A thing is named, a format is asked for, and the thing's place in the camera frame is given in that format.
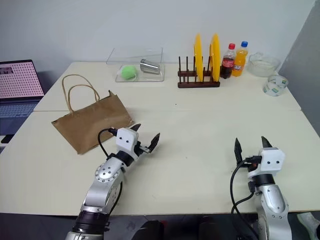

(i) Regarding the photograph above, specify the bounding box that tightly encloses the steel cup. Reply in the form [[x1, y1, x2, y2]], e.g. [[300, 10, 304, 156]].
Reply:
[[139, 58, 161, 76]]

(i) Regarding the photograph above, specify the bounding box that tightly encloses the orange soda bottle blue cap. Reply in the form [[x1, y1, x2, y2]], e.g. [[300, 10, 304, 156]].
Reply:
[[231, 40, 249, 78]]

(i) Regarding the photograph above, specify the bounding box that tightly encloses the clear plastic box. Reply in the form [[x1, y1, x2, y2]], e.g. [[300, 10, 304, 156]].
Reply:
[[105, 47, 166, 83]]

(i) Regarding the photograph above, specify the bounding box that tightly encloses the green ball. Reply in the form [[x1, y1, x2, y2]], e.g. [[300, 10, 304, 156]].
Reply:
[[120, 65, 139, 81]]

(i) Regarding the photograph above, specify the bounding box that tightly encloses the clear tape roll green print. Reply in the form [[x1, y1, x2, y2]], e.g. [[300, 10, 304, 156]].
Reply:
[[262, 74, 289, 97]]

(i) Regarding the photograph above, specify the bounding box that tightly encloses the laptop with pink screen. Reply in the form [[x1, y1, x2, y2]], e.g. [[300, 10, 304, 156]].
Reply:
[[0, 59, 46, 145]]

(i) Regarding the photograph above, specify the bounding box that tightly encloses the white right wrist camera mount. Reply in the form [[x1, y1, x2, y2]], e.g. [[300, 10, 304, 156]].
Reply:
[[247, 147, 286, 179]]

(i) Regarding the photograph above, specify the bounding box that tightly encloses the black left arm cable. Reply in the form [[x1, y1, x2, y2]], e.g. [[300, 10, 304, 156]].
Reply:
[[97, 127, 118, 161]]

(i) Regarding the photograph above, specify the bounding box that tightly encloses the cola bottle with red cap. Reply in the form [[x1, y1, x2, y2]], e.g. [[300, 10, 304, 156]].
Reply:
[[219, 42, 237, 80]]

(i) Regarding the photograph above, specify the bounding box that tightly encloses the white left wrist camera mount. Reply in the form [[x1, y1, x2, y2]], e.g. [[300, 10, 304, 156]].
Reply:
[[115, 127, 140, 161]]

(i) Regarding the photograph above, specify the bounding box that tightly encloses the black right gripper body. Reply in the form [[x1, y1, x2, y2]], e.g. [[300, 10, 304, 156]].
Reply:
[[240, 159, 261, 174]]

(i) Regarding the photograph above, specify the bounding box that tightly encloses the brown paper bag with handles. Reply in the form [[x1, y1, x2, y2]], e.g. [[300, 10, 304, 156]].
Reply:
[[51, 74, 135, 156]]

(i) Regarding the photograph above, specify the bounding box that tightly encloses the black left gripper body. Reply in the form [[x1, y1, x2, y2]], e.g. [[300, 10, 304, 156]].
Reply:
[[134, 140, 150, 158]]

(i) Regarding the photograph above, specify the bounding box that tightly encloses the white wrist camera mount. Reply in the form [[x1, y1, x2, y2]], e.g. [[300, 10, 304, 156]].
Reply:
[[115, 127, 140, 161], [247, 147, 286, 179]]

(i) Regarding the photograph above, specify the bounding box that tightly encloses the dark rounded shape red spot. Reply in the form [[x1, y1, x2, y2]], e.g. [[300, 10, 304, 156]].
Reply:
[[130, 219, 167, 240]]

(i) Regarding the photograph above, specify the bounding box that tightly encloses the clear glass bowl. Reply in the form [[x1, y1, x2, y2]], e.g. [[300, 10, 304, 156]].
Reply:
[[247, 51, 281, 77]]

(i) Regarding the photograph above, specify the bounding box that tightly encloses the dark wooden dish rack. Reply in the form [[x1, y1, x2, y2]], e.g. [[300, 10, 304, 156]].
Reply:
[[177, 55, 221, 89]]

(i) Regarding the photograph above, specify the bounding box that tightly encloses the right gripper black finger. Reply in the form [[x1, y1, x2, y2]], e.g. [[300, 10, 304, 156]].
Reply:
[[234, 137, 244, 166], [261, 135, 275, 150]]

